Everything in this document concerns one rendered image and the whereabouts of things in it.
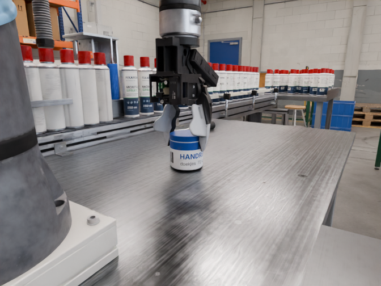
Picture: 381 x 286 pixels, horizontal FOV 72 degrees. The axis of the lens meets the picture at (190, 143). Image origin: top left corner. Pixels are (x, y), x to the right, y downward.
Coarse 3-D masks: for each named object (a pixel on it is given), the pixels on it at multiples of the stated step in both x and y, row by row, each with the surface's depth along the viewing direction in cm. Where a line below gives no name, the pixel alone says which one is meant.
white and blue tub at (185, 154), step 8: (176, 136) 52; (184, 136) 51; (192, 136) 52; (176, 144) 52; (184, 144) 52; (192, 144) 52; (176, 152) 53; (184, 152) 52; (192, 152) 52; (200, 152) 54; (176, 160) 53; (184, 160) 52; (192, 160) 53; (200, 160) 54; (176, 168) 54; (184, 168) 53; (192, 168) 53
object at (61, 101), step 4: (36, 100) 62; (40, 100) 62; (44, 100) 63; (48, 100) 63; (52, 100) 64; (56, 100) 65; (60, 100) 66; (64, 100) 67; (68, 100) 67; (72, 100) 68; (32, 104) 60; (36, 104) 61; (40, 104) 62; (44, 104) 63; (48, 104) 63; (52, 104) 64; (56, 104) 65; (60, 104) 66
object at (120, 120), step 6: (156, 114) 100; (114, 120) 85; (120, 120) 85; (126, 120) 85; (132, 120) 87; (84, 126) 75; (90, 126) 75; (96, 126) 76; (48, 132) 67; (54, 132) 67; (60, 132) 67
